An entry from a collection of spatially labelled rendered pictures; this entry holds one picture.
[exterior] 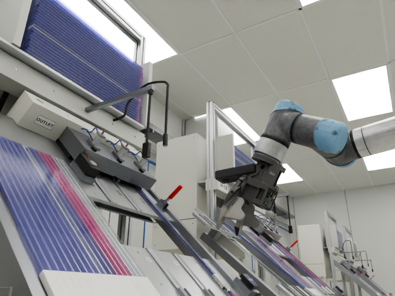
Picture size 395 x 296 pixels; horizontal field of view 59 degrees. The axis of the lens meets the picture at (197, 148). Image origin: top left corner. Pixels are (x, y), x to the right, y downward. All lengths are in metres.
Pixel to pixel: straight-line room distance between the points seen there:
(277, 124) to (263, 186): 0.16
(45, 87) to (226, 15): 2.30
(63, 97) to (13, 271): 0.76
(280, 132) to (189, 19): 2.51
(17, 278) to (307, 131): 0.63
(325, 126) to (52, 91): 0.82
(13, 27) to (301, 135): 0.85
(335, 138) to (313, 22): 2.69
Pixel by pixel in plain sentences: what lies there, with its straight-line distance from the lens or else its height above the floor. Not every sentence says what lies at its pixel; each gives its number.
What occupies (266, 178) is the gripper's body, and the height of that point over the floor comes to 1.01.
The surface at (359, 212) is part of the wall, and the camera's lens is 8.60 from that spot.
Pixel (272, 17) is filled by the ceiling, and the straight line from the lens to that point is 3.33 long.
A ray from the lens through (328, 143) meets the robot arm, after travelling 0.82.
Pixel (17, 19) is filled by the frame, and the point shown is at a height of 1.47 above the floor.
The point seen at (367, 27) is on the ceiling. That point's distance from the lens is 3.68.
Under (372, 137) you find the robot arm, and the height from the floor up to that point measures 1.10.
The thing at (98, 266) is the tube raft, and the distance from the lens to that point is 0.65.
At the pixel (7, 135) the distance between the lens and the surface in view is 0.97.
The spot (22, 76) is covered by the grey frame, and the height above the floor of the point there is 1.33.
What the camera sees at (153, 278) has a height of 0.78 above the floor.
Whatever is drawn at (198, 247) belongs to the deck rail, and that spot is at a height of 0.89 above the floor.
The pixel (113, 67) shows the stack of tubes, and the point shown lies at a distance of 1.40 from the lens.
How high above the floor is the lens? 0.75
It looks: 23 degrees up
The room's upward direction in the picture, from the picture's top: straight up
